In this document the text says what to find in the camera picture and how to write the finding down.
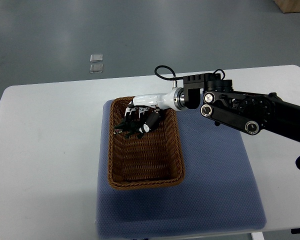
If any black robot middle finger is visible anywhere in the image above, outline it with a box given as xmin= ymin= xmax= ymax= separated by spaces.
xmin=138 ymin=107 xmax=146 ymax=120

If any blue textured mat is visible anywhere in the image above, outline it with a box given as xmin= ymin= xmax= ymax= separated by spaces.
xmin=96 ymin=101 xmax=267 ymax=240

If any dark toy crocodile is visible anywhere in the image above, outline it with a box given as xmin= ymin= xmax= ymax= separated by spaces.
xmin=113 ymin=119 xmax=144 ymax=139

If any upper metal floor plate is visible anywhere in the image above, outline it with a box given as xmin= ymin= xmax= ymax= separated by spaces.
xmin=89 ymin=53 xmax=103 ymax=63

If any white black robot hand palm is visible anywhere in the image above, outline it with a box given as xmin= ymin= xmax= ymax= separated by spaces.
xmin=131 ymin=87 xmax=187 ymax=111

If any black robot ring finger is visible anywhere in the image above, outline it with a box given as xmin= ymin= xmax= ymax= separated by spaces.
xmin=128 ymin=107 xmax=138 ymax=122

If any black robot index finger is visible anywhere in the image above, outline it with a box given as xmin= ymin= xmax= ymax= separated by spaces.
xmin=142 ymin=106 xmax=155 ymax=120

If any white table leg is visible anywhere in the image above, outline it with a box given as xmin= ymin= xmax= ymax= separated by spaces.
xmin=251 ymin=231 xmax=265 ymax=240

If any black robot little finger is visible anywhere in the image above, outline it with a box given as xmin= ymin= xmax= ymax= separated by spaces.
xmin=124 ymin=101 xmax=134 ymax=120

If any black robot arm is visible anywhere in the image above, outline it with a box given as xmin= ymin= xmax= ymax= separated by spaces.
xmin=123 ymin=69 xmax=300 ymax=142

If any wooden box corner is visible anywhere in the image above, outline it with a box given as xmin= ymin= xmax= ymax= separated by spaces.
xmin=274 ymin=0 xmax=300 ymax=14

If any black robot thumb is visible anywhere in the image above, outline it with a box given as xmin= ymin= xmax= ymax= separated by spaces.
xmin=138 ymin=111 xmax=161 ymax=133

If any brown wicker basket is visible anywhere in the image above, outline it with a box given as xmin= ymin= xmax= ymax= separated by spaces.
xmin=107 ymin=96 xmax=185 ymax=190

